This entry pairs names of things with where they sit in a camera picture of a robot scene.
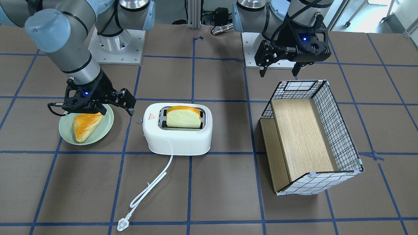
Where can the checkered fabric wood box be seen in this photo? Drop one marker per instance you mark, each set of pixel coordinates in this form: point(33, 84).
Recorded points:
point(308, 145)

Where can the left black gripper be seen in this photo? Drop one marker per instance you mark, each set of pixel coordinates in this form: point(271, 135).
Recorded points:
point(284, 39)

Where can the green plate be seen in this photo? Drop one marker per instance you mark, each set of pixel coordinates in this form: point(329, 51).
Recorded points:
point(66, 127)

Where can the toast slice in toaster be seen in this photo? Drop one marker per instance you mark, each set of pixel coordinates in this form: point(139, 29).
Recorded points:
point(183, 117)

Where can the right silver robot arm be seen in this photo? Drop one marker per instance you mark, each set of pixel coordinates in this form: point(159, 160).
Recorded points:
point(59, 29)

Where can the white toaster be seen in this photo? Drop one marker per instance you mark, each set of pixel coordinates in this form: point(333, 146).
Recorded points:
point(168, 140)

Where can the triangular orange bread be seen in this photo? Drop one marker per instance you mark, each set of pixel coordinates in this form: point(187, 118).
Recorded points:
point(85, 124)

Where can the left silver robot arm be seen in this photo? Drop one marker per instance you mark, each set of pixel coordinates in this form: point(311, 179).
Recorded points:
point(272, 19)

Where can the black power adapter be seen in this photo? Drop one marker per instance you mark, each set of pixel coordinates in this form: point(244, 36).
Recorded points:
point(221, 16)

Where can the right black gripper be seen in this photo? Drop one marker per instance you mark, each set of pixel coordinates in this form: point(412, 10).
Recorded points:
point(104, 85)

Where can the aluminium frame post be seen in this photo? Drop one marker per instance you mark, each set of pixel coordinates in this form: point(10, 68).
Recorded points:
point(194, 13)

